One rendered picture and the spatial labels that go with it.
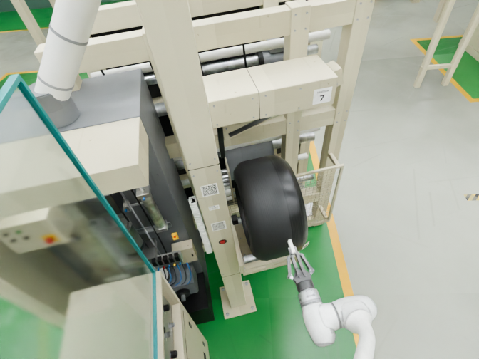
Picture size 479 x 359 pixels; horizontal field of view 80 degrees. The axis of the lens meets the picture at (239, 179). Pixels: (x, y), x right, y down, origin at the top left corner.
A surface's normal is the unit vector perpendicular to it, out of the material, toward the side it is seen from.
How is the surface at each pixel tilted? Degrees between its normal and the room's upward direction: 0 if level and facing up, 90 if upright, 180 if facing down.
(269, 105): 90
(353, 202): 0
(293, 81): 0
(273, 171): 0
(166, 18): 90
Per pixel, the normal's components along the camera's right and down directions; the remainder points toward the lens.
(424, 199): -0.08, -0.67
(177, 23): 0.22, 0.71
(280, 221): 0.12, 0.15
